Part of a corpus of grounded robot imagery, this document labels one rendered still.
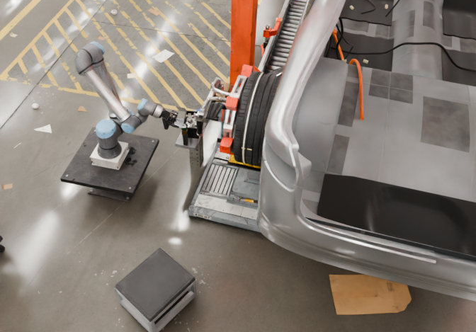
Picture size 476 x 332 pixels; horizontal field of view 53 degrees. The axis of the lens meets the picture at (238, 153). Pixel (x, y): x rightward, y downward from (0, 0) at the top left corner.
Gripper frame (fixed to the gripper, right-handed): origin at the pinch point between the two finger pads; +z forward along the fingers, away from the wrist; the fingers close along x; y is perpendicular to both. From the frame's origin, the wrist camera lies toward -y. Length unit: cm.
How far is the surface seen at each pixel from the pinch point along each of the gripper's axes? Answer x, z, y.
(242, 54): 50, 16, 48
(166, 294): -116, 30, -24
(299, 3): 277, 78, -10
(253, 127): -25, 35, 54
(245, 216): -28, 75, -32
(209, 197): -15, 46, -46
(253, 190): -12, 71, -18
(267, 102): -12, 36, 67
